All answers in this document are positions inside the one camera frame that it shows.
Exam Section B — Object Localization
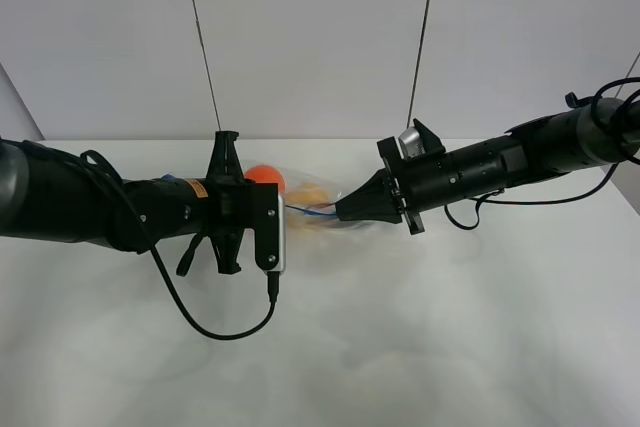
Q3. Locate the black left camera cable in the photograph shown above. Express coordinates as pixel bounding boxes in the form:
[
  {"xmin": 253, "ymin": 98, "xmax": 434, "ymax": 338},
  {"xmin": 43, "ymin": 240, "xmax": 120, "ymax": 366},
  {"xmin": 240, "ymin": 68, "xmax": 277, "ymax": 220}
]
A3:
[{"xmin": 79, "ymin": 148, "xmax": 282, "ymax": 341}]

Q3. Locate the orange tomato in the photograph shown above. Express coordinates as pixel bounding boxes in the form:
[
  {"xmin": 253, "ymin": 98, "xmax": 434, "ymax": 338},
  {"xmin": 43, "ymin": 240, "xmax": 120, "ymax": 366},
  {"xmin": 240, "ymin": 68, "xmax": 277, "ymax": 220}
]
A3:
[{"xmin": 244, "ymin": 164, "xmax": 286, "ymax": 193}]

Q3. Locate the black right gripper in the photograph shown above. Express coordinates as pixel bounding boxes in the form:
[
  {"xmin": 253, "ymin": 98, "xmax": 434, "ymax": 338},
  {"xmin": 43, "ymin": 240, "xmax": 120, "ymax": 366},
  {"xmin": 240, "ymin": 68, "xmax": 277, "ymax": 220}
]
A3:
[{"xmin": 335, "ymin": 137, "xmax": 450, "ymax": 235}]

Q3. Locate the clear zip bag blue seal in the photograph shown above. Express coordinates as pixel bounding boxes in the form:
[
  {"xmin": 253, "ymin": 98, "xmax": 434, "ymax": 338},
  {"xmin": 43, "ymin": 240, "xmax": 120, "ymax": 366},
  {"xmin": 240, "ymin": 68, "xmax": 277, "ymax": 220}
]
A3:
[{"xmin": 239, "ymin": 164, "xmax": 381, "ymax": 238}]

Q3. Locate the yellow pear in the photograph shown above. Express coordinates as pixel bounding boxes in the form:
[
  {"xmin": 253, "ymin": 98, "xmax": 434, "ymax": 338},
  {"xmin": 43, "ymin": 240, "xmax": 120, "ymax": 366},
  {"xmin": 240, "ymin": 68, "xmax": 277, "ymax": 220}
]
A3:
[{"xmin": 285, "ymin": 182, "xmax": 332, "ymax": 209}]

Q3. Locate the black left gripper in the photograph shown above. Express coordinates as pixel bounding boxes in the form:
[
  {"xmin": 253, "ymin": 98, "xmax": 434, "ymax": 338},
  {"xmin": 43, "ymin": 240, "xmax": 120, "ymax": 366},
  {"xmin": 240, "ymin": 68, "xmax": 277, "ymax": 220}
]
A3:
[{"xmin": 204, "ymin": 131, "xmax": 259, "ymax": 275}]

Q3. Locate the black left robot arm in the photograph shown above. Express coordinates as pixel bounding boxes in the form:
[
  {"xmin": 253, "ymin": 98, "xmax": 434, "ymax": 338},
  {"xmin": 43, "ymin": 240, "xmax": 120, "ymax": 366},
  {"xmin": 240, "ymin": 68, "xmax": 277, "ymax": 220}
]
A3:
[{"xmin": 1, "ymin": 131, "xmax": 285, "ymax": 277}]

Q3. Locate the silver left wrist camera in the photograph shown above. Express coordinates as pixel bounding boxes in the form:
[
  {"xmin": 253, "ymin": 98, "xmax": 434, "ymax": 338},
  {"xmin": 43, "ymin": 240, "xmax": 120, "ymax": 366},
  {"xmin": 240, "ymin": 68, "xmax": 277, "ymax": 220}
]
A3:
[{"xmin": 252, "ymin": 184, "xmax": 286, "ymax": 275}]

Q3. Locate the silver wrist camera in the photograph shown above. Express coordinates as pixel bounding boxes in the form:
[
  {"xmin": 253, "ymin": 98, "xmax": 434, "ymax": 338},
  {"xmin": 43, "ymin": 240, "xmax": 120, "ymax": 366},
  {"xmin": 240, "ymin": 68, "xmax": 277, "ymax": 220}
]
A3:
[
  {"xmin": 398, "ymin": 118, "xmax": 446, "ymax": 159},
  {"xmin": 252, "ymin": 184, "xmax": 286, "ymax": 275}
]

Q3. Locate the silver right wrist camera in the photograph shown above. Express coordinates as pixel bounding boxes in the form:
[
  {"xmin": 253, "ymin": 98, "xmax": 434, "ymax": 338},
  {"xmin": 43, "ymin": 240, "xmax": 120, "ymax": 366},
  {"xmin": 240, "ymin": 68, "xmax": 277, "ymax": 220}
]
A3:
[{"xmin": 398, "ymin": 118, "xmax": 446, "ymax": 159}]

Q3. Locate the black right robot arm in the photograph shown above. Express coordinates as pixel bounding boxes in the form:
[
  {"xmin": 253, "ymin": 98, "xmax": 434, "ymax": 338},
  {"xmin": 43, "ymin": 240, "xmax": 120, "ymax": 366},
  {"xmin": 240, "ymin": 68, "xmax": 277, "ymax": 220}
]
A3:
[{"xmin": 335, "ymin": 94, "xmax": 639, "ymax": 234}]

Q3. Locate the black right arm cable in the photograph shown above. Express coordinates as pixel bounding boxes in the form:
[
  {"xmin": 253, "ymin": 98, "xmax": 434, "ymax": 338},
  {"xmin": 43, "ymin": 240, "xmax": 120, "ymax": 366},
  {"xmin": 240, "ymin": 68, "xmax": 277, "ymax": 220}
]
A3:
[{"xmin": 443, "ymin": 76, "xmax": 640, "ymax": 231}]

